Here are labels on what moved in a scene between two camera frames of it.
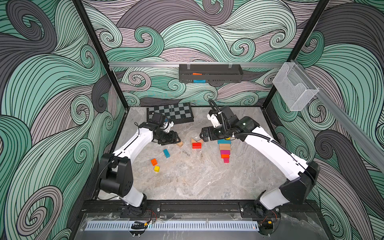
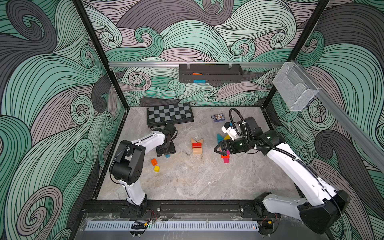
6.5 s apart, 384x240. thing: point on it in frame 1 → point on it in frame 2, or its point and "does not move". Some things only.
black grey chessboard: (178, 113) does not move
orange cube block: (154, 162) does not move
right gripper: (214, 135) → (231, 144)
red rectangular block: (196, 145) does not move
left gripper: (171, 140) → (172, 150)
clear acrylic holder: (295, 88) does not move
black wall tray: (210, 73) does not move
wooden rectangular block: (180, 144) → (197, 150)
